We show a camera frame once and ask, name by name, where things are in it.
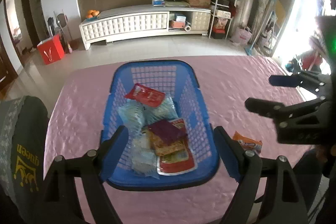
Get white tv cabinet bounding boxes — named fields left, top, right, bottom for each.
left=79, top=4, right=212, bottom=50

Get arched standing mirror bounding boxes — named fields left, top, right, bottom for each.
left=262, top=0, right=297, bottom=56

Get blue plastic basket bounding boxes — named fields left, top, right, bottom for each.
left=100, top=60, right=220, bottom=191

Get pink tablecloth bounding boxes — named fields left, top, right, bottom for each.
left=43, top=55, right=307, bottom=224

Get yellow snack packet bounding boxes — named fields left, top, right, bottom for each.
left=148, top=132, right=188, bottom=156

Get red gift bag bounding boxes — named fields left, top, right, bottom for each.
left=37, top=34, right=65, bottom=65

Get large red packet yellow label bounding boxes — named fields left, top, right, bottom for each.
left=157, top=119, right=197, bottom=175

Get chair with dark cover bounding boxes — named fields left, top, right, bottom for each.
left=0, top=95, right=49, bottom=224

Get light blue snack packet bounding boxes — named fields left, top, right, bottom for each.
left=118, top=101, right=146, bottom=135
left=146, top=97, right=179, bottom=122

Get pale green folded cloth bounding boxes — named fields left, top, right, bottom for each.
left=164, top=0, right=191, bottom=7

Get pink plastic bag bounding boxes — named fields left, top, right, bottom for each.
left=231, top=26, right=252, bottom=46

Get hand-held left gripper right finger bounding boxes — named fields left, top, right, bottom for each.
left=213, top=126, right=309, bottom=224

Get dark wooden door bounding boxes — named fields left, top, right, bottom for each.
left=0, top=0, right=17, bottom=98

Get white shelf rack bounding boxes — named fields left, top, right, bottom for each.
left=205, top=0, right=239, bottom=39

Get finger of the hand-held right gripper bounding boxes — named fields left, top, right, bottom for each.
left=245, top=97, right=328, bottom=130
left=269, top=72, right=331, bottom=94

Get red clothes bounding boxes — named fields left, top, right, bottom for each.
left=302, top=52, right=323, bottom=72

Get long orange snack packet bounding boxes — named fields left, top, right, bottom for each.
left=232, top=131, right=263, bottom=155

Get clear packet of white snacks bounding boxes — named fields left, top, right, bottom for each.
left=133, top=135, right=153, bottom=153
left=131, top=151, right=159, bottom=178

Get small dark red packet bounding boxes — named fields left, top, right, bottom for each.
left=147, top=119, right=187, bottom=146

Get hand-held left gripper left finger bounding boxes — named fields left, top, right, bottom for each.
left=39, top=125, right=129, bottom=224

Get small red snack packet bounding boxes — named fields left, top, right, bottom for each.
left=124, top=83, right=166, bottom=107

